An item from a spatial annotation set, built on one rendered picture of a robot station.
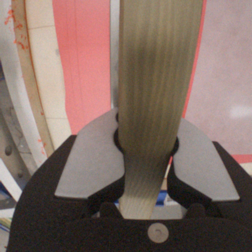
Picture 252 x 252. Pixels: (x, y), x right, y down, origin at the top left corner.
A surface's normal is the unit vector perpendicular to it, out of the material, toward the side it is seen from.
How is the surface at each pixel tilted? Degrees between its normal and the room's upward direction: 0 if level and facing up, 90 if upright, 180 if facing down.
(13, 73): 0
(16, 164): 90
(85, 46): 0
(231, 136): 0
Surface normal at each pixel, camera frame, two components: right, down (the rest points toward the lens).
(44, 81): -0.04, 0.54
